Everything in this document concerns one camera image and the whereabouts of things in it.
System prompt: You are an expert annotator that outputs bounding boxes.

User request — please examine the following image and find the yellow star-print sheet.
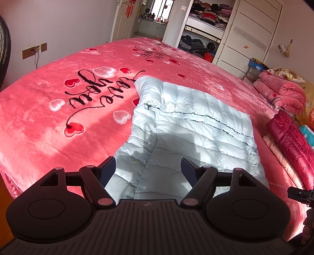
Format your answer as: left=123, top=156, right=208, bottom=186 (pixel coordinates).
left=294, top=82, right=314, bottom=128

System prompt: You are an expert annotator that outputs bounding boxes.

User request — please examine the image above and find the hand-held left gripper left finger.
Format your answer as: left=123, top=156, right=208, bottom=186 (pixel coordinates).
left=29, top=156, right=116, bottom=209

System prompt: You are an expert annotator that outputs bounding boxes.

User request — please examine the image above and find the black woven chair back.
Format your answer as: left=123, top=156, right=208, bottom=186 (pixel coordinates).
left=0, top=16, right=12, bottom=84

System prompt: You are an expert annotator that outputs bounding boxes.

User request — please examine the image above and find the folded pale pink garment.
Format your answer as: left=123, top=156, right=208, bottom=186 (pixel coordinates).
left=262, top=134, right=306, bottom=188

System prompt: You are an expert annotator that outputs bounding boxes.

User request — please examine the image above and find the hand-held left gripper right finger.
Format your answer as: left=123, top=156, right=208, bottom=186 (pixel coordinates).
left=180, top=157, right=268, bottom=209

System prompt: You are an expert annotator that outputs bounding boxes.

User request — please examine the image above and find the red hanging knot ornament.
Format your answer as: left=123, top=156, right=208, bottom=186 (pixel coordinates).
left=124, top=0, right=135, bottom=19

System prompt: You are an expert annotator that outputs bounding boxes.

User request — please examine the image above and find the stack of shoe boxes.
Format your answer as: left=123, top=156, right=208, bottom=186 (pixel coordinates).
left=243, top=57, right=269, bottom=85

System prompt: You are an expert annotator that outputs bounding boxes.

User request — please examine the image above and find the pink heart-print blanket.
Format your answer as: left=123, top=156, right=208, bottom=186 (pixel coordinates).
left=0, top=37, right=309, bottom=243

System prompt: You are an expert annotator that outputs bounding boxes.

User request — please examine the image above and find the red down jacket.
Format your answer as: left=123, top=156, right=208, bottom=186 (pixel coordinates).
left=266, top=110, right=314, bottom=190

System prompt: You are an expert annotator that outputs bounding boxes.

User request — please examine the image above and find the stack of folded colourful clothes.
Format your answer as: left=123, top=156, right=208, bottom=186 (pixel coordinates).
left=190, top=0, right=233, bottom=31

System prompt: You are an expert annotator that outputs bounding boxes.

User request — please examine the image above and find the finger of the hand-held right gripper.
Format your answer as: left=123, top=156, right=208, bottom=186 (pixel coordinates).
left=287, top=186, right=314, bottom=204

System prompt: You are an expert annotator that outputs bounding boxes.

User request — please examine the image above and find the floral pillow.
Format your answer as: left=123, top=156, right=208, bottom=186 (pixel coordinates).
left=266, top=68, right=306, bottom=84

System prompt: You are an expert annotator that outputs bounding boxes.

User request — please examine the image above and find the folded pink quilt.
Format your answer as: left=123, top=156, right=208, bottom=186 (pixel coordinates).
left=253, top=71, right=307, bottom=116

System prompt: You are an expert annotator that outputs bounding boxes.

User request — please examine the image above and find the wall outlet panel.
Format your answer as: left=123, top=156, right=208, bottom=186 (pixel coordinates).
left=22, top=43, right=47, bottom=59

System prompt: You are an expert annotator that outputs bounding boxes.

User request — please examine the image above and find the person's right hand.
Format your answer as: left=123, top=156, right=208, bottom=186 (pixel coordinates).
left=302, top=208, right=314, bottom=246

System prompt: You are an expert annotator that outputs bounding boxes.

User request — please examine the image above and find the white door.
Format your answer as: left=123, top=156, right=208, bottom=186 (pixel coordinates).
left=109, top=0, right=145, bottom=42

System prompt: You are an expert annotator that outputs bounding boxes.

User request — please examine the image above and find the yellow wall ornament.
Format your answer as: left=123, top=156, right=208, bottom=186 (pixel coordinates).
left=278, top=38, right=293, bottom=57

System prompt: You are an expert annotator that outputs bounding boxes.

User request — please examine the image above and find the white wardrobe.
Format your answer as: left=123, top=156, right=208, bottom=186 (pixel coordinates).
left=175, top=0, right=282, bottom=71

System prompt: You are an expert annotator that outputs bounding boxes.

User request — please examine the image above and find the white kitchen cabinet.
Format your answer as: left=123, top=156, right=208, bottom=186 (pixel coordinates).
left=135, top=17, right=170, bottom=38

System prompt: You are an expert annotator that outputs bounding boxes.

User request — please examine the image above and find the teal flower-print blanket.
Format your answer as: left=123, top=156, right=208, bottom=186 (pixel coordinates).
left=299, top=125, right=314, bottom=148

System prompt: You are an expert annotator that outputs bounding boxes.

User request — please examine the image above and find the light blue down jacket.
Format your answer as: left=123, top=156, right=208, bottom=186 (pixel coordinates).
left=104, top=76, right=269, bottom=200

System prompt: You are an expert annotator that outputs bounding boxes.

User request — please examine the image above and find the pile of dark clothes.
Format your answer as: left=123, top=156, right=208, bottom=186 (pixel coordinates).
left=178, top=34, right=219, bottom=63

